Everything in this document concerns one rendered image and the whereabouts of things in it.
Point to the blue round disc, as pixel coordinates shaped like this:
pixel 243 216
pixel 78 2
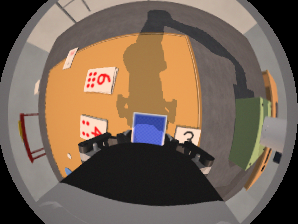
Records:
pixel 68 171

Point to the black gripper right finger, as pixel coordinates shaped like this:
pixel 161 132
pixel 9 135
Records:
pixel 202 159

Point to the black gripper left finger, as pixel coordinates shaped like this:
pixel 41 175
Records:
pixel 89 147

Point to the white card with red markings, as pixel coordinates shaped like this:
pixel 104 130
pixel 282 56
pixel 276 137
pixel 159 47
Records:
pixel 99 79

